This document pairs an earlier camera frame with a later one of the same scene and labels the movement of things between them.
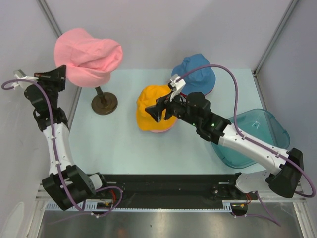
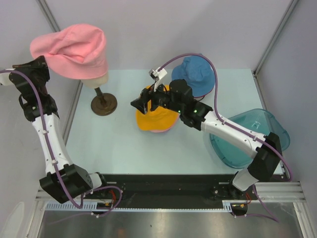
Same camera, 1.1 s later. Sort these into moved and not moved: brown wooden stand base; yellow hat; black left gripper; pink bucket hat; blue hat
Moved: black left gripper
Not moved: blue hat; yellow hat; brown wooden stand base; pink bucket hat
